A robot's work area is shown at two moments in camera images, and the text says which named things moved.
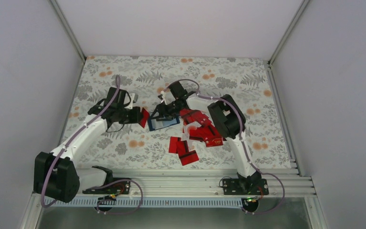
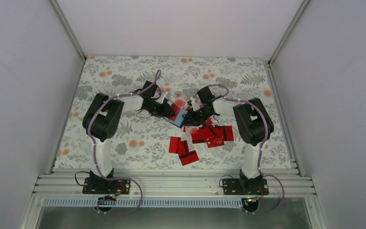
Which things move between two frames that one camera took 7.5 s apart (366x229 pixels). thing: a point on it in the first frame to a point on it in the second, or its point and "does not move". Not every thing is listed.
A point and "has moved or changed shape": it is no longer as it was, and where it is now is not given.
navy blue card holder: [153, 124] has moved or changed shape
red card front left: [173, 144] does not move
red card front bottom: [188, 157] does not move
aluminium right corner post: [302, 6] does not move
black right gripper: [160, 108] to [192, 121]
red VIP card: [212, 141] does not move
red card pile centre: [207, 130] does not move
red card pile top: [145, 116] has moved or changed shape
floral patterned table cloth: [143, 78] does not move
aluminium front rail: [275, 182] does not move
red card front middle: [182, 147] does not move
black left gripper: [135, 119] to [164, 111]
